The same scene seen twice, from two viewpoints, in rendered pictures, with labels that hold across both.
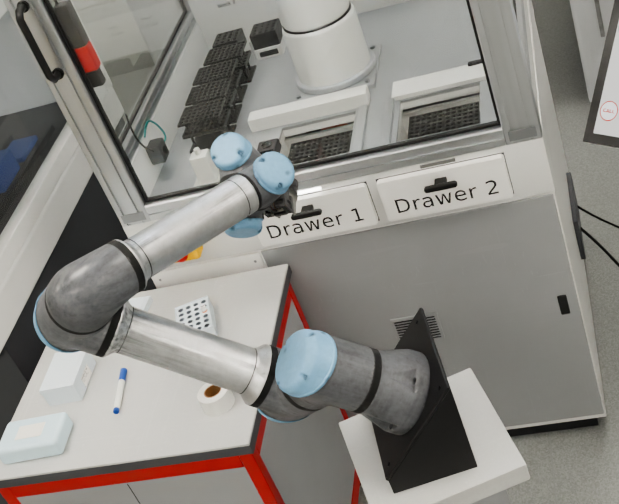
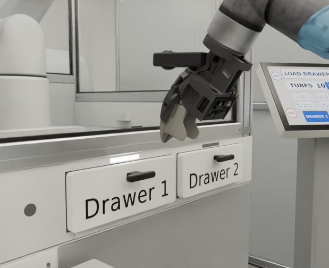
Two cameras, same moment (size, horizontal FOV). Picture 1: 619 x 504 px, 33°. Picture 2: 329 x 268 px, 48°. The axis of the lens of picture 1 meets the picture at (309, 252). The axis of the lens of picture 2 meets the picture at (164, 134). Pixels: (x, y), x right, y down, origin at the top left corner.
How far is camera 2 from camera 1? 214 cm
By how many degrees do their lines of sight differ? 69
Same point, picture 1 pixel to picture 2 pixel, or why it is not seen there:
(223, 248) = (11, 244)
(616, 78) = (285, 98)
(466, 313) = not seen: outside the picture
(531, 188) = (244, 176)
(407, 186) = (199, 160)
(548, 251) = (243, 232)
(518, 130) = (245, 126)
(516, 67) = (249, 80)
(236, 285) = not seen: outside the picture
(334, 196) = (153, 164)
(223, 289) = not seen: outside the picture
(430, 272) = (188, 261)
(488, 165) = (236, 149)
